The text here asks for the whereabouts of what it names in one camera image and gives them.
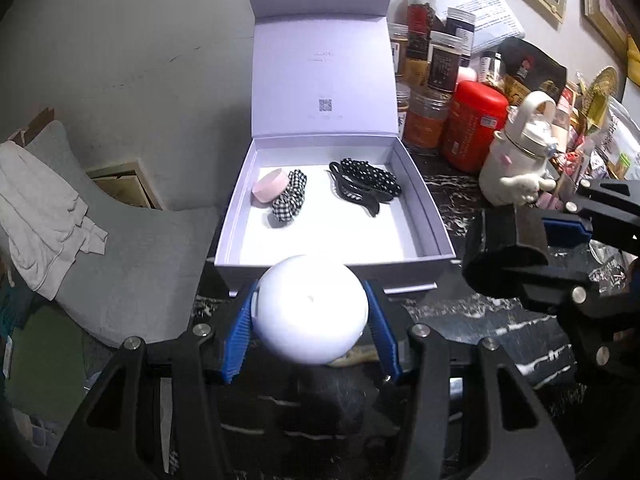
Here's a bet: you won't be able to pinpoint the black hair clip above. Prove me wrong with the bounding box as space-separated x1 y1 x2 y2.
327 167 396 218

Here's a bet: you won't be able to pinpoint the lavender gift box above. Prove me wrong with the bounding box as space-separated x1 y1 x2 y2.
214 0 457 297

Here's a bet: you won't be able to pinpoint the black snack bag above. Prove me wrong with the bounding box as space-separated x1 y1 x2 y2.
497 36 568 106

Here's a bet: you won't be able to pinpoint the jar with black lid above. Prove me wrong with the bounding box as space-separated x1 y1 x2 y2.
479 51 503 88

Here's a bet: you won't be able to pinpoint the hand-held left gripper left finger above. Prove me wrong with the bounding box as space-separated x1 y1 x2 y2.
47 277 261 480

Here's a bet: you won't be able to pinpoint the jar with dark label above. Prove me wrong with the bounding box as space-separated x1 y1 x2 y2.
427 31 463 92

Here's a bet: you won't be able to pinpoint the printed paper sheets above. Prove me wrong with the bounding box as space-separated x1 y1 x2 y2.
435 0 526 48

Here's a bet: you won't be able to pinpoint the red canister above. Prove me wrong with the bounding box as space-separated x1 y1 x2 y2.
440 80 510 175

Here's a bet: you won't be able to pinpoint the clear-lid jar with orange label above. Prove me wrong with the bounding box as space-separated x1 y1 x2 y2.
404 89 451 150

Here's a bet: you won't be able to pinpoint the white cloth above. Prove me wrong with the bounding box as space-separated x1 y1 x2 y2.
0 139 108 301

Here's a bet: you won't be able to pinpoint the grey lounge chair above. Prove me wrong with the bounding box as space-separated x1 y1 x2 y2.
10 120 223 348

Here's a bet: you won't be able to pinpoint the beige flat object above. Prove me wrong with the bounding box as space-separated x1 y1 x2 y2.
330 347 378 367

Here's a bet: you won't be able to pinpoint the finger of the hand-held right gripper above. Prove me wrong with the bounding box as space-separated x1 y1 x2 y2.
462 207 640 396
543 178 640 257

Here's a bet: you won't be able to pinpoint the tall jar of red berries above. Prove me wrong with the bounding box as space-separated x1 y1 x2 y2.
406 0 435 61

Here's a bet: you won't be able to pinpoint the white round container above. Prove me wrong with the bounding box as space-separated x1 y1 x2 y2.
254 254 370 366

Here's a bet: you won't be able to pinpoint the pink round band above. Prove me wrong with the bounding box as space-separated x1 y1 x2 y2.
251 169 291 207

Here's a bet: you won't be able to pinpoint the flat cardboard piece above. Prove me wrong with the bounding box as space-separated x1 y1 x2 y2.
5 107 56 146

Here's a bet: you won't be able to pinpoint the amber jar with white label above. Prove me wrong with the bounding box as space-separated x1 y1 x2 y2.
387 23 411 78

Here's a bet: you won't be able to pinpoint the clear plastic bag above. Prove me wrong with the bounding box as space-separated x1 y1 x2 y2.
590 100 640 181

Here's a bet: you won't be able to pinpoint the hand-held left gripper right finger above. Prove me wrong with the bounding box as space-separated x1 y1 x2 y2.
361 279 576 480

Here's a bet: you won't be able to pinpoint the green mat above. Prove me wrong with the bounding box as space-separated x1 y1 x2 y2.
10 305 88 426

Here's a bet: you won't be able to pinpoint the black white checkered scrunchie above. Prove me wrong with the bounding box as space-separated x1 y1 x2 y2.
267 169 308 228

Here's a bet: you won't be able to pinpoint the white water bottle with handle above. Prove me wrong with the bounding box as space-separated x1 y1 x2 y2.
478 91 558 207

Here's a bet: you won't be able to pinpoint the black polka dot scrunchie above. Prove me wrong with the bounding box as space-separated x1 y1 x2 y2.
330 158 402 200

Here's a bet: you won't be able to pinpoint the gold fan ornament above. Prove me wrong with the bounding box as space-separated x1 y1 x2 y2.
580 66 621 126

